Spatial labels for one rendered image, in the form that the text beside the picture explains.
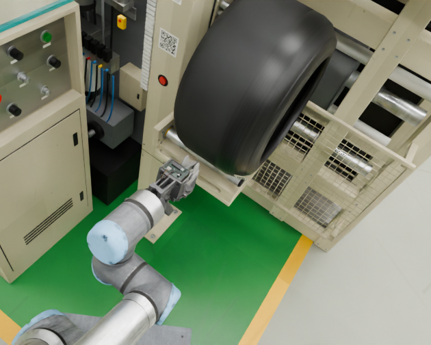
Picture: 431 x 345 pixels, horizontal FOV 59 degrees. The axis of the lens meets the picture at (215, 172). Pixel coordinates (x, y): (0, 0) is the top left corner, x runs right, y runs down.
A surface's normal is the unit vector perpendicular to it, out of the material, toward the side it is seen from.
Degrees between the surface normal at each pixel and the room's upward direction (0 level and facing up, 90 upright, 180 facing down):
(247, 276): 0
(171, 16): 90
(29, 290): 0
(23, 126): 0
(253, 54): 36
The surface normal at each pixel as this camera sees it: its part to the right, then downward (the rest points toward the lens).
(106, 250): -0.48, 0.46
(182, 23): -0.55, 0.59
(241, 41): -0.13, -0.14
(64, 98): 0.22, -0.58
